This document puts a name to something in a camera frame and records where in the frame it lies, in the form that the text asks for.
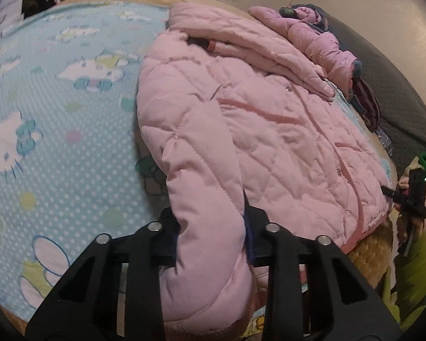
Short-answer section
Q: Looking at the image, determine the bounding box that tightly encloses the hello kitty blue blanket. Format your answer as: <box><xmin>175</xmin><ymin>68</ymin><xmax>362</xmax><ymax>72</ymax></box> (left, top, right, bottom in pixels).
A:
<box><xmin>0</xmin><ymin>0</ymin><xmax>392</xmax><ymax>340</ymax></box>

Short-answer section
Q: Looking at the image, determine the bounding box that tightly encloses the tan bed cover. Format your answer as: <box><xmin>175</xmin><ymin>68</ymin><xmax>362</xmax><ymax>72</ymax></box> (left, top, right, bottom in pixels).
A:
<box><xmin>0</xmin><ymin>0</ymin><xmax>400</xmax><ymax>341</ymax></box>

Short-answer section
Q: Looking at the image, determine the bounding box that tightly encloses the pink floral duvet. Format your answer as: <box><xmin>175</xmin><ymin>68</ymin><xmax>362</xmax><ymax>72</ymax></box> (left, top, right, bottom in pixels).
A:
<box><xmin>248</xmin><ymin>4</ymin><xmax>362</xmax><ymax>99</ymax></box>

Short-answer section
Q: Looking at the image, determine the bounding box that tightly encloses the striped dark garment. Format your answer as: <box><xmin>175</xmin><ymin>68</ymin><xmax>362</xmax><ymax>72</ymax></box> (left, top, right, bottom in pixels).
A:
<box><xmin>350</xmin><ymin>78</ymin><xmax>382</xmax><ymax>132</ymax></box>

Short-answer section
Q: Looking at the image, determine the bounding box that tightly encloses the pink quilted jacket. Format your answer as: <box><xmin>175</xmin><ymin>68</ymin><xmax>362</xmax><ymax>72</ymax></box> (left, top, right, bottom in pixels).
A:
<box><xmin>137</xmin><ymin>2</ymin><xmax>390</xmax><ymax>340</ymax></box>

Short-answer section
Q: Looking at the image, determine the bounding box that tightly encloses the grey quilted headboard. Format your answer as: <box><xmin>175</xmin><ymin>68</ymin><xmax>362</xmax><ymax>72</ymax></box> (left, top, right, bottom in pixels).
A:
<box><xmin>319</xmin><ymin>9</ymin><xmax>426</xmax><ymax>175</ymax></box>

